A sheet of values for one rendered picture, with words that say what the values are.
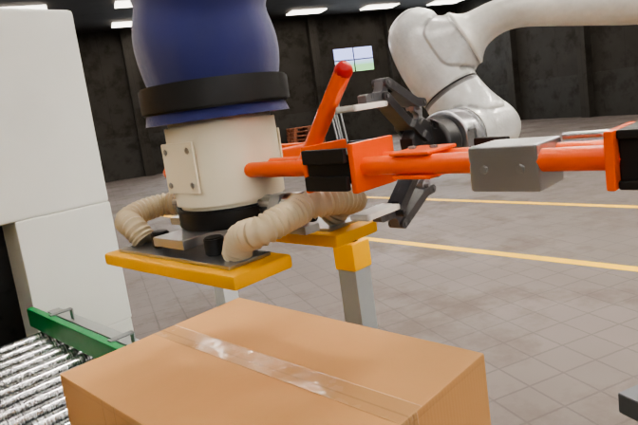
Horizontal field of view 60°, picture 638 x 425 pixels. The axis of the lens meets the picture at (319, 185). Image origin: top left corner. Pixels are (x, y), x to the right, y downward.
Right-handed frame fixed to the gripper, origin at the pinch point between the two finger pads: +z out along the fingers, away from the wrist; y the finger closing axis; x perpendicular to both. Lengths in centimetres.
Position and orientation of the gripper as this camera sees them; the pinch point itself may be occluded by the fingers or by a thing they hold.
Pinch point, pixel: (357, 163)
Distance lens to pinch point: 68.7
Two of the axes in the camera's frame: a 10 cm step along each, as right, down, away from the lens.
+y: 1.4, 9.8, 1.4
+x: -7.3, 0.0, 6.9
